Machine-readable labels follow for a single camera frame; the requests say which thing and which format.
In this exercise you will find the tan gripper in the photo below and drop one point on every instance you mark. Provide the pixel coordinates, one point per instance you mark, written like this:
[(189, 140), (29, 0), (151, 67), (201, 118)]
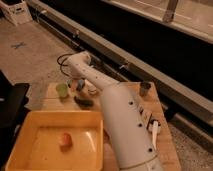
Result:
[(72, 83)]

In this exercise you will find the blue sponge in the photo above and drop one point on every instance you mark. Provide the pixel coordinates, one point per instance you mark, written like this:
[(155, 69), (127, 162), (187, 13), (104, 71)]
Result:
[(80, 85)]

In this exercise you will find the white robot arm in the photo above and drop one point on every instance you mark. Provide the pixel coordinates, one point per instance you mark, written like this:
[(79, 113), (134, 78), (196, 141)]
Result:
[(128, 135)]

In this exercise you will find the white lidded cup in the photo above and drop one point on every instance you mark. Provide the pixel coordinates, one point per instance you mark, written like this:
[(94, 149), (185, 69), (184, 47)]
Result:
[(92, 90)]

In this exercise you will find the green plastic cup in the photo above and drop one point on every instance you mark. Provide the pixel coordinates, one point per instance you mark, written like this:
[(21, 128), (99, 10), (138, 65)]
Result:
[(62, 90)]

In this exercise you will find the green toy cucumber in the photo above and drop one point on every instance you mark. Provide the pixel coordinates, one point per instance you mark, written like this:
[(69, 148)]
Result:
[(84, 102)]

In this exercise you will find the metal cup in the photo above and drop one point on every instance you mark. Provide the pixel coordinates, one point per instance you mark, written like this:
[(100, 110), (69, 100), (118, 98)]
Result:
[(144, 88)]

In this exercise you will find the black chair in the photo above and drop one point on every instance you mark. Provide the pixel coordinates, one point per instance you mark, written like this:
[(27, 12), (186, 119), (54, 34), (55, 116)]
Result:
[(12, 112)]

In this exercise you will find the small brown white box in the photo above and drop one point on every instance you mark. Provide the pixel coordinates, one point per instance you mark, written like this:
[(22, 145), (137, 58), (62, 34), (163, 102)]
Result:
[(146, 116)]

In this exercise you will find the yellow plastic tub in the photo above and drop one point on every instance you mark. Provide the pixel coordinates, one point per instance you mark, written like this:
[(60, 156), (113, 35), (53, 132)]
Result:
[(37, 147)]

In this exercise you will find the white cardboard box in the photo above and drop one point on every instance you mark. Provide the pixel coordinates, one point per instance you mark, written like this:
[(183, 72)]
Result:
[(17, 13)]

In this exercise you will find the white handled brush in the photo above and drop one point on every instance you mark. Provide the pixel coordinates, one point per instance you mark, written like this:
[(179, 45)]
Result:
[(155, 133)]

